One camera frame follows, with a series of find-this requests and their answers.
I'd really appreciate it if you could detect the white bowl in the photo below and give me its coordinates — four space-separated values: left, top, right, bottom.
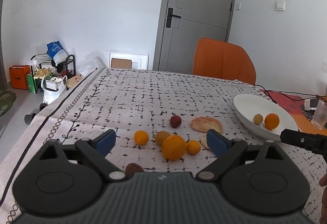
233 94 299 141

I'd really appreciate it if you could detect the red plum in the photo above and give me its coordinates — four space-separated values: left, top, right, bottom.
170 115 182 128

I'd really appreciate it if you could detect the white patterned tablecloth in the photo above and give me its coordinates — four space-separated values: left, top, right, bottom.
0 67 327 224

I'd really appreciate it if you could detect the green box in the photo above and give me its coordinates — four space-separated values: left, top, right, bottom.
26 73 38 93

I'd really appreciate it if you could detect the clear plastic cup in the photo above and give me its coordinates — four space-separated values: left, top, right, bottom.
311 100 327 130

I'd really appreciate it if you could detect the orange box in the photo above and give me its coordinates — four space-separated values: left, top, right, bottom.
9 65 31 90

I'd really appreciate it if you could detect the mandarin peel piece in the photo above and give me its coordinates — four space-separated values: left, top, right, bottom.
200 135 212 150

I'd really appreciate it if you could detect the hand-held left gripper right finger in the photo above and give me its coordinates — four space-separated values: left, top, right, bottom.
196 129 289 181

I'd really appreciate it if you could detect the medium orange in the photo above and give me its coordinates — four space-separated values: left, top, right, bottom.
264 113 280 130

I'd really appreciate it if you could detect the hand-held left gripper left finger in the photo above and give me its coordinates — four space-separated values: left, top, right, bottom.
38 129 127 181

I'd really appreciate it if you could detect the large orange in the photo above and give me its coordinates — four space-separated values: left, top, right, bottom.
162 135 186 161

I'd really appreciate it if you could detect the black cable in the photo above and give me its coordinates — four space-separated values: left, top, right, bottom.
255 85 321 106

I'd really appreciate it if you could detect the brown paper bag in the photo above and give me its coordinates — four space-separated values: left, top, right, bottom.
67 74 85 88

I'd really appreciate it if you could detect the brown cardboard sheet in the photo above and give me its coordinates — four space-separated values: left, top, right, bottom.
111 59 133 69

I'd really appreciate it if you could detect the orange chair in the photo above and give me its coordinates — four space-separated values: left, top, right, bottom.
192 38 256 86

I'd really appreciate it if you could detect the blue and white bag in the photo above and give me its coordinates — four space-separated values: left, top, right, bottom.
46 41 67 64

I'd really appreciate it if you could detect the pair of yellow slippers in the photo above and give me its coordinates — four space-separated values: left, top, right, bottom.
34 68 53 79

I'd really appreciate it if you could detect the white shopping bag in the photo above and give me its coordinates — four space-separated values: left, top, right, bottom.
41 75 68 105

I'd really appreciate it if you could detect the grey door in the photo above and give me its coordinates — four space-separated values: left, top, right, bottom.
153 0 239 72

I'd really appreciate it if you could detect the person's right hand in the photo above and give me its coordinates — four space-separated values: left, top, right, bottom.
319 173 327 224

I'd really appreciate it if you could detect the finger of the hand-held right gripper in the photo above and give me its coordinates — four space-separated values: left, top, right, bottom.
280 128 327 155

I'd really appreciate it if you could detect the small orange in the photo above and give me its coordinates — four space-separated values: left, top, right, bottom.
134 130 149 145
186 140 201 155

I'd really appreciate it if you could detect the clear plastic bag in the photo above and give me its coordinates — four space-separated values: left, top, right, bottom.
77 57 106 78

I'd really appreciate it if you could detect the brown kiwi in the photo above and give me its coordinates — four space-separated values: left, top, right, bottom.
125 163 144 179

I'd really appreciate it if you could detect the white framed board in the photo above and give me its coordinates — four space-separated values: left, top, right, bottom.
107 50 149 70

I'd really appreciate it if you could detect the green rug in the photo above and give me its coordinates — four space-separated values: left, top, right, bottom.
0 90 17 117

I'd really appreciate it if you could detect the red printed cloth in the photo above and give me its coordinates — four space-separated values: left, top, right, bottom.
258 88 327 136

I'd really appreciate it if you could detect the black shoe rack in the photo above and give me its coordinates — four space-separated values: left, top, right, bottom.
31 54 76 93

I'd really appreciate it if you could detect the yellow-green kiwi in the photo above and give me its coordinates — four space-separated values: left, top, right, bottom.
155 131 171 145

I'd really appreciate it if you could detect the black door handle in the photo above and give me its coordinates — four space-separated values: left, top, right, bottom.
166 8 181 28

